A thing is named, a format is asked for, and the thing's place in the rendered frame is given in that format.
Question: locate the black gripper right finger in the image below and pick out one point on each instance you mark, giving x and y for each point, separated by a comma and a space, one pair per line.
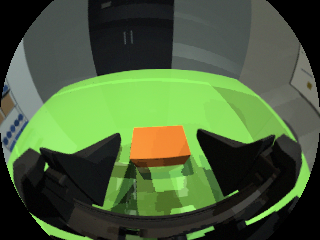
230, 160

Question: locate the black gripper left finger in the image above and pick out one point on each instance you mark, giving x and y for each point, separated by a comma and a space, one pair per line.
90, 168

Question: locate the orange block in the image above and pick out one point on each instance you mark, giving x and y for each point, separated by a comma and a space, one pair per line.
159, 146

